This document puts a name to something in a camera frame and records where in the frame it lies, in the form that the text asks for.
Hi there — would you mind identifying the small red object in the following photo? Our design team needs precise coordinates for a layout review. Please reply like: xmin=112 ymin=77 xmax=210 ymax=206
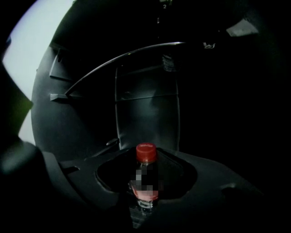
xmin=127 ymin=142 xmax=160 ymax=229

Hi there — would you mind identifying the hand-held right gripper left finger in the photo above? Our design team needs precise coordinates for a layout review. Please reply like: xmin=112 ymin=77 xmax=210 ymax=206
xmin=43 ymin=147 xmax=139 ymax=213

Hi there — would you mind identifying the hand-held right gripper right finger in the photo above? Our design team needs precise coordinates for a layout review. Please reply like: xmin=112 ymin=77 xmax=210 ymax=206
xmin=147 ymin=148 xmax=265 ymax=229

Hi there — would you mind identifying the black mini fridge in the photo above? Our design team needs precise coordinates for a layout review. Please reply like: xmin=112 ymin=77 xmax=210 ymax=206
xmin=30 ymin=0 xmax=285 ymax=161

